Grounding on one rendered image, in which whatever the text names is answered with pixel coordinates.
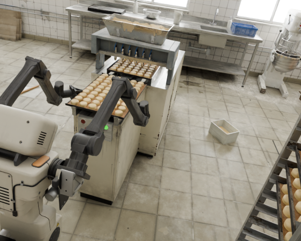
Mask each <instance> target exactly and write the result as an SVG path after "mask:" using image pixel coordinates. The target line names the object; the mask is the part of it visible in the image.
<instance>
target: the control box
mask: <svg viewBox="0 0 301 241"><path fill-rule="evenodd" d="M92 119H93V118H92V117H89V116H85V115H81V114H80V115H79V116H78V132H79V131H80V129H81V128H82V129H85V128H86V127H87V126H88V125H89V124H90V122H91V121H92ZM81 120H85V123H84V124H83V123H82V122H81ZM106 125H107V126H108V129H107V130H106V129H104V130H103V133H104V136H105V139H104V140H105V141H108V142H111V141H112V139H113V126H114V123H113V122H109V121H108V122H107V124H106Z"/></svg>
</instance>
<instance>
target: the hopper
mask: <svg viewBox="0 0 301 241"><path fill-rule="evenodd" d="M102 20H103V21H104V24H105V26H106V28H107V30H108V32H109V35H112V36H117V37H122V38H127V39H131V40H136V41H141V42H146V43H150V44H157V45H162V44H163V43H164V42H165V40H166V38H167V36H168V35H169V33H170V31H171V29H172V28H173V26H174V25H173V24H168V23H163V22H157V21H151V20H146V19H141V18H136V17H131V16H126V15H121V14H116V13H114V14H111V15H109V16H106V17H104V18H102ZM114 20H115V21H114ZM116 20H117V21H116ZM120 21H123V22H120ZM125 22H127V23H125ZM128 22H129V23H128ZM130 22H139V23H140V24H145V25H149V26H151V24H155V25H157V26H159V25H161V26H164V28H165V29H168V30H169V31H165V30H160V29H155V28H151V27H145V26H140V25H135V24H131V23H130Z"/></svg>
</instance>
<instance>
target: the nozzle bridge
mask: <svg viewBox="0 0 301 241"><path fill-rule="evenodd" d="M116 42H117V43H116ZM115 43H116V45H117V53H115V50H114V47H115ZM180 43H181V42H178V41H173V40H168V39H166V40H165V42H164V43H163V44H162V45H157V44H150V43H146V42H141V41H136V40H131V39H127V38H122V37H117V36H112V35H109V32H108V30H107V28H104V29H102V30H100V31H97V32H95V33H93V34H91V53H94V54H96V69H100V68H102V67H103V66H104V61H105V55H110V56H115V57H119V58H124V59H128V60H133V61H138V62H142V63H146V64H151V65H156V66H162V67H165V68H166V69H168V74H167V79H166V85H170V84H171V82H172V77H173V73H174V67H175V62H176V60H177V57H178V52H179V48H180ZM122 45H123V47H124V54H123V55H122V54H121V48H122ZM130 45H131V46H130ZM129 46H130V48H131V54H130V56H128V50H129ZM136 48H137V50H138V56H137V57H135V51H136ZM144 48H145V49H144ZM143 50H144V51H145V56H144V59H142V52H143ZM151 50H152V53H151V54H152V56H151V60H149V55H150V52H151Z"/></svg>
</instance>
